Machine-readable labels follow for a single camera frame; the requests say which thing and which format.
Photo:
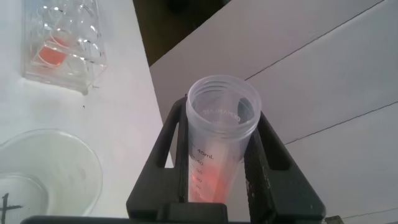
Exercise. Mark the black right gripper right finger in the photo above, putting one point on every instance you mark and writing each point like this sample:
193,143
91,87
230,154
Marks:
280,193

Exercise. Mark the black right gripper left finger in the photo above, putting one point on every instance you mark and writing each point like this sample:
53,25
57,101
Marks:
158,183

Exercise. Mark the clear plastic beaker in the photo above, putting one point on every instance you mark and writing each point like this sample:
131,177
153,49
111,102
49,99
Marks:
62,168

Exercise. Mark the test tube with red pigment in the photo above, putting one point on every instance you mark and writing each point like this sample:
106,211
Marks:
217,146
51,56

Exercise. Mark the clear acrylic test tube rack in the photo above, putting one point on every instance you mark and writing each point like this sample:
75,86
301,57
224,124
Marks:
77,71

